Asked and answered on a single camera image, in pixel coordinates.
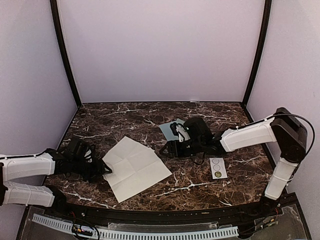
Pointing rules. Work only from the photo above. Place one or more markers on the white letter sheet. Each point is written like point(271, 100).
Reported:
point(135, 168)

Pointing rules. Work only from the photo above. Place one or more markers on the black left corner post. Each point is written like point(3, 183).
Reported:
point(63, 52)

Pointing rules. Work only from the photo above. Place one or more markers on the white slotted cable duct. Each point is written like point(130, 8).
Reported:
point(117, 231)

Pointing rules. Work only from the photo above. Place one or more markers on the black right corner post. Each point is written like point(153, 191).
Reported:
point(258, 53)

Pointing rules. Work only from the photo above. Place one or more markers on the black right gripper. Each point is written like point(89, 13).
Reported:
point(170, 144)

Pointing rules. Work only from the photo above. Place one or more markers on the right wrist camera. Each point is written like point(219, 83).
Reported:
point(176, 128)

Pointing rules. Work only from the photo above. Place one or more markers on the black front rail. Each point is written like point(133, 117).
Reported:
point(244, 214)

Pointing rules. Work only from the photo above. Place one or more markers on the white sticker seal sheet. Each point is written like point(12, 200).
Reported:
point(218, 168)

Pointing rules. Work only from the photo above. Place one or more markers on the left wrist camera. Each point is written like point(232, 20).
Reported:
point(80, 148)

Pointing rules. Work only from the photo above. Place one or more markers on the black corner post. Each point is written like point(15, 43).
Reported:
point(63, 52)
point(258, 53)

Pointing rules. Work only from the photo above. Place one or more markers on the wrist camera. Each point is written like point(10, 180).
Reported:
point(176, 128)
point(80, 148)

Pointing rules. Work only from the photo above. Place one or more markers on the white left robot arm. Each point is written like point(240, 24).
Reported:
point(49, 162)

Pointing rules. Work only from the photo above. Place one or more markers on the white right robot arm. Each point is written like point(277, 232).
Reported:
point(282, 127)

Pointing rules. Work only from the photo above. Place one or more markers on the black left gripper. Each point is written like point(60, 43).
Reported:
point(98, 170)

